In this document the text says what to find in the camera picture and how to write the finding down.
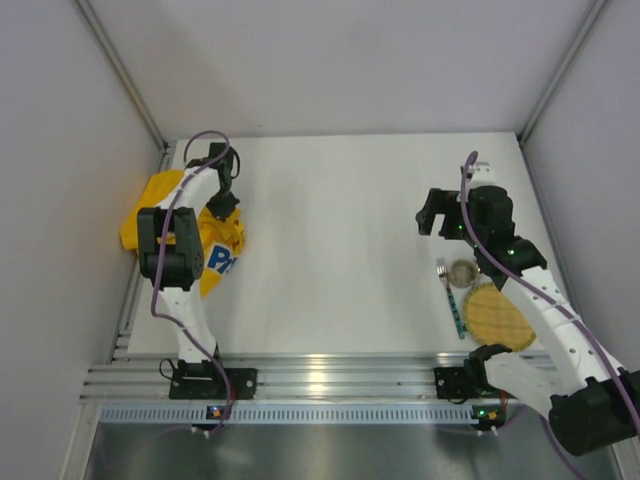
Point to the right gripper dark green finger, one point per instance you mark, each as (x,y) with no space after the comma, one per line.
(449,227)
(425,220)

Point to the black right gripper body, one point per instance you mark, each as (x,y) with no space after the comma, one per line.
(445,213)

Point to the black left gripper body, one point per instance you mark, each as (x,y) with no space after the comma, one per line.
(223,204)

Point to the yellow printed cloth placemat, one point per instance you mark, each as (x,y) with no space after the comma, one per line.
(223,241)

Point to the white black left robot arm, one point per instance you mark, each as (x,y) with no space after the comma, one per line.
(189,234)

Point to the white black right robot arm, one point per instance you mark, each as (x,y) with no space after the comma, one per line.
(595,401)

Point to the round woven yellow plate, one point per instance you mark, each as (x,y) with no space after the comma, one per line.
(491,318)

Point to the fork with teal handle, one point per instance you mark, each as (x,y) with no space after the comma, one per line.
(442,272)

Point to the aluminium frame post right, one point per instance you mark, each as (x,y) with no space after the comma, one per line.
(578,41)

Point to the aluminium frame post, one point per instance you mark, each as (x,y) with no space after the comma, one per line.
(90,18)
(578,41)

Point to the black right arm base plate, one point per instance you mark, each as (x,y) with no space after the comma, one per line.
(459,384)

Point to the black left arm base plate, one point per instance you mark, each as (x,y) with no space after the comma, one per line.
(203,381)

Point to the aluminium mounting rail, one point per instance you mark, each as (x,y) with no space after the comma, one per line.
(317,377)

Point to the slotted grey cable duct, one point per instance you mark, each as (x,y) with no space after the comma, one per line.
(280,414)

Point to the aluminium frame post left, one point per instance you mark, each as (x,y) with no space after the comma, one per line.
(90,18)

